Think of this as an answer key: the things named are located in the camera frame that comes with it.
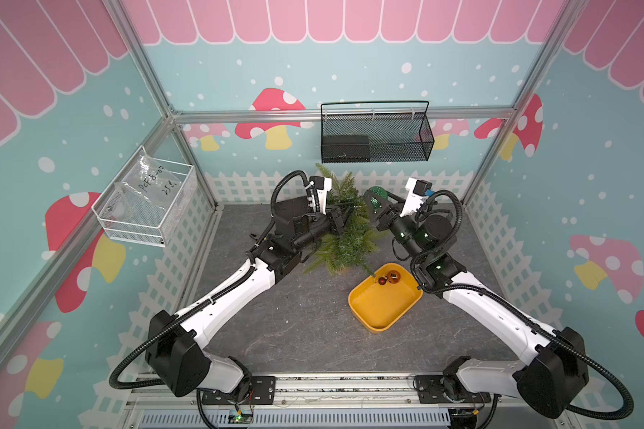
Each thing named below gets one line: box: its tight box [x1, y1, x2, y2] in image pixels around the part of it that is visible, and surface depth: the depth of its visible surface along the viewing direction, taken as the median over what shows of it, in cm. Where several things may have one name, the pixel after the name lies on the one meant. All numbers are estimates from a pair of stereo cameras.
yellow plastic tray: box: [347, 262, 424, 334], surface depth 92 cm
